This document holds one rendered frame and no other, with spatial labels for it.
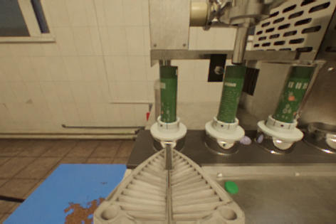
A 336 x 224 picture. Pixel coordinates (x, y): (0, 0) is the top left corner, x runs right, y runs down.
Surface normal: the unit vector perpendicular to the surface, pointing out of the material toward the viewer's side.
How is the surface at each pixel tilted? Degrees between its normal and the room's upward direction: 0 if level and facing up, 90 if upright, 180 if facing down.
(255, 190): 0
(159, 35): 90
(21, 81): 90
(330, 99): 90
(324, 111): 90
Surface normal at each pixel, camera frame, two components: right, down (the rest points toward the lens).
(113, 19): 0.00, 0.39
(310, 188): 0.00, -0.92
